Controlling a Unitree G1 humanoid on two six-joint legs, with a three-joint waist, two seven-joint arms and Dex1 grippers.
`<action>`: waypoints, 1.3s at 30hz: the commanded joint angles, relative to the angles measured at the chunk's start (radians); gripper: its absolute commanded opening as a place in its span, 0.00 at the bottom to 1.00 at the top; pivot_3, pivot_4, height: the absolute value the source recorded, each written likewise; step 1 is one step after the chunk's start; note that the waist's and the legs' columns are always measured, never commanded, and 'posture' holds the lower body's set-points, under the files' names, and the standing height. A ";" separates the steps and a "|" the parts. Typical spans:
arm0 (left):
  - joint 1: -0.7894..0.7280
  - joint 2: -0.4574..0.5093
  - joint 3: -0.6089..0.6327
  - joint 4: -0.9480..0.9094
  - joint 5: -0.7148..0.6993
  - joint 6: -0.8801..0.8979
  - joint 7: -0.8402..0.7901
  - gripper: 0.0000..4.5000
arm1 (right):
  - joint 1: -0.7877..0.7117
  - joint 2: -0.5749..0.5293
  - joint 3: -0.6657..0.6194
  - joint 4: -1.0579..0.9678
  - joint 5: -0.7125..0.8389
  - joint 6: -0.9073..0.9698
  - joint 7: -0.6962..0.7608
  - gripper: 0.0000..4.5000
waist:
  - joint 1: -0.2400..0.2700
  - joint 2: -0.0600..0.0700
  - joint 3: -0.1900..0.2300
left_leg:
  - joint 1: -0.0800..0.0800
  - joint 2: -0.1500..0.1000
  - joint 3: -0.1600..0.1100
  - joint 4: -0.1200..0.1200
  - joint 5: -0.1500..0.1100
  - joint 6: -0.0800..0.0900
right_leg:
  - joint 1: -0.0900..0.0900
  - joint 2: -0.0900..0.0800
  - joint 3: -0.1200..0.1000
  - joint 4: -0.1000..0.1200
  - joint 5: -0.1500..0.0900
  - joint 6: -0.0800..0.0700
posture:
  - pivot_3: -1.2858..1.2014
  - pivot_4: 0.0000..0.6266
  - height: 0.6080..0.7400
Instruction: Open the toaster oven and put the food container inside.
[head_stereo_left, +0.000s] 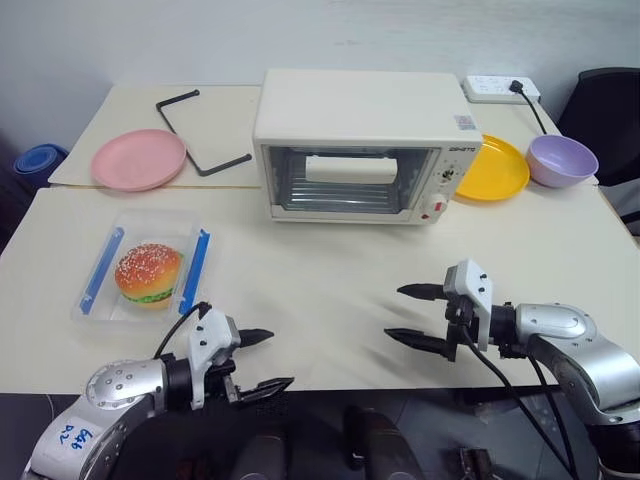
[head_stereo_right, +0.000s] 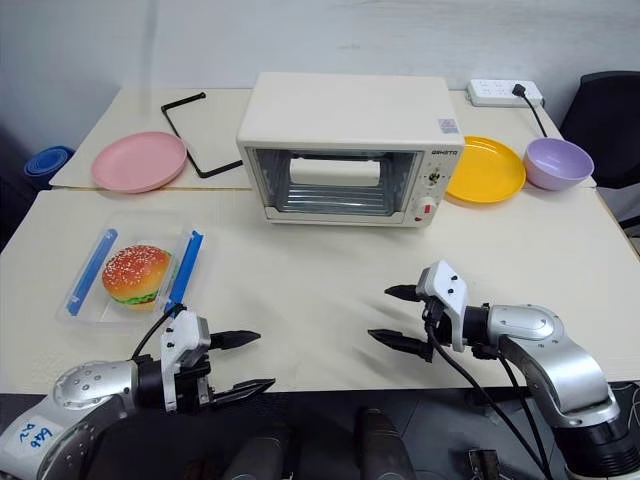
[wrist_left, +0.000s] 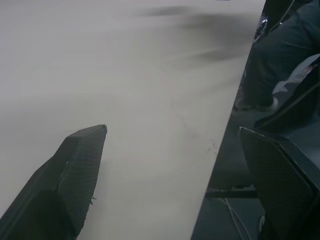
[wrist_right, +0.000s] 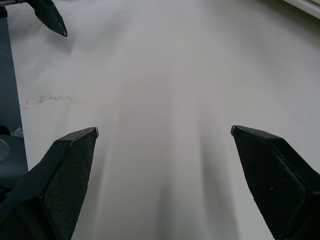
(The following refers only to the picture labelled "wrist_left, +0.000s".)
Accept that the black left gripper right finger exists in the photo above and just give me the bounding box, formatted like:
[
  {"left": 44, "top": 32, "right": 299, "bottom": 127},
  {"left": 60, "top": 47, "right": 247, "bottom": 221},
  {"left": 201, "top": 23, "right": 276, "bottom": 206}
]
[{"left": 238, "top": 126, "right": 320, "bottom": 240}]

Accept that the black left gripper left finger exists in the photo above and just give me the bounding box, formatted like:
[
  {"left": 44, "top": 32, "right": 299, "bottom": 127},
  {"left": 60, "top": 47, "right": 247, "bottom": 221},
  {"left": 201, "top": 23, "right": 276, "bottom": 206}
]
[{"left": 0, "top": 124, "right": 109, "bottom": 240}]

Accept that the seated person in dark trousers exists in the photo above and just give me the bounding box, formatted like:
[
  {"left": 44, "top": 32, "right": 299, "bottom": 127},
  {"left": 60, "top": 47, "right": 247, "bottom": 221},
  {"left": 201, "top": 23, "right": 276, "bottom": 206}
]
[{"left": 233, "top": 0, "right": 320, "bottom": 112}]

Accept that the black table frame bar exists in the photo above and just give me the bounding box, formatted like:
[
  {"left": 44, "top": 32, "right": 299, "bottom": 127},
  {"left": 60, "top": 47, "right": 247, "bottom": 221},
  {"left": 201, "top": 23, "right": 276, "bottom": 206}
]
[{"left": 205, "top": 185, "right": 258, "bottom": 200}]

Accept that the white cable on floor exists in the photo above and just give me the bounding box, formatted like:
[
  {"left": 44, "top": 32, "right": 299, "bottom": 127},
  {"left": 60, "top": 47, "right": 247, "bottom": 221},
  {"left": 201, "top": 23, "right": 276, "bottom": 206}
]
[{"left": 216, "top": 197, "right": 266, "bottom": 240}]

